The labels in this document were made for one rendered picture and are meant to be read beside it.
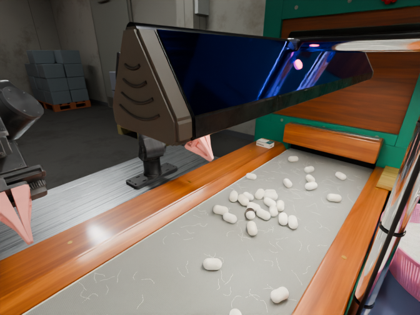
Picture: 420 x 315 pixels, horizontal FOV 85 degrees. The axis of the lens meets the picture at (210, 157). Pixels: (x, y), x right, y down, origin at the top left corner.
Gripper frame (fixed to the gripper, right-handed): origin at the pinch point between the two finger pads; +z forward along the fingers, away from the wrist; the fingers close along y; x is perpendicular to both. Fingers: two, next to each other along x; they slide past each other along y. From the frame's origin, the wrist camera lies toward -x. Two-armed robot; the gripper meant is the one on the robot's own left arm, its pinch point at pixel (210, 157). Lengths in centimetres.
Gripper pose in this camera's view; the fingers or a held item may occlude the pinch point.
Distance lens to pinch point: 58.6
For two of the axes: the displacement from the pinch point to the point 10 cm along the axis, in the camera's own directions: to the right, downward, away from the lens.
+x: -4.8, 5.2, 7.1
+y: 6.7, -3.0, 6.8
